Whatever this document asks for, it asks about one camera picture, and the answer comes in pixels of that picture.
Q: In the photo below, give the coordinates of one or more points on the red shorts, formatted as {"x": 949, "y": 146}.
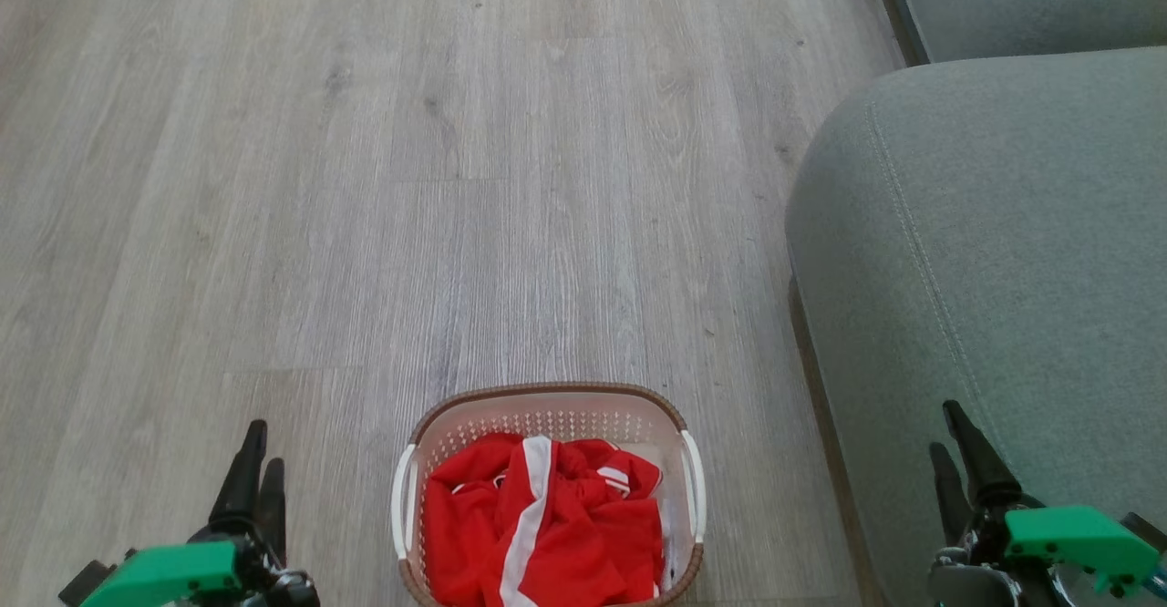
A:
{"x": 474, "y": 525}

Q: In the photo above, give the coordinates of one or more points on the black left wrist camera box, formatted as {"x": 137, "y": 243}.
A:
{"x": 84, "y": 584}

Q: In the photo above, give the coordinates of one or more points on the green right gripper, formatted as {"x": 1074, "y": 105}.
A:
{"x": 1076, "y": 543}

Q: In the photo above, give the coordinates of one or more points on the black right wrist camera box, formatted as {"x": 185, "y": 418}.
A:
{"x": 1147, "y": 531}

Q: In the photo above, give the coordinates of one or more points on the grey fabric sofa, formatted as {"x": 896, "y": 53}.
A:
{"x": 1003, "y": 252}

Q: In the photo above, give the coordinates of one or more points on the brown and white laundry basket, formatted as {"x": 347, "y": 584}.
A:
{"x": 556, "y": 411}

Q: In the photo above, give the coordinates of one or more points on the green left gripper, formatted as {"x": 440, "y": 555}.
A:
{"x": 173, "y": 575}

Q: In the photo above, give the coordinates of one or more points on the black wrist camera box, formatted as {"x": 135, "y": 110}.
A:
{"x": 84, "y": 584}
{"x": 1147, "y": 531}

